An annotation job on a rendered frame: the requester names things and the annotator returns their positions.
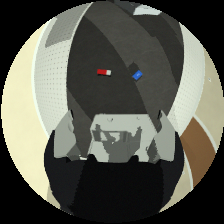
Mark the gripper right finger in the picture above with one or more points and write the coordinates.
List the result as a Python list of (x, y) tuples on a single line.
[(166, 151)]

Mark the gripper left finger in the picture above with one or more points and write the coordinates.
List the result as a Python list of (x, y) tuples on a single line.
[(61, 148)]

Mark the red and white eraser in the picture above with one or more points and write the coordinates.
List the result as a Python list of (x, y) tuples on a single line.
[(106, 72)]

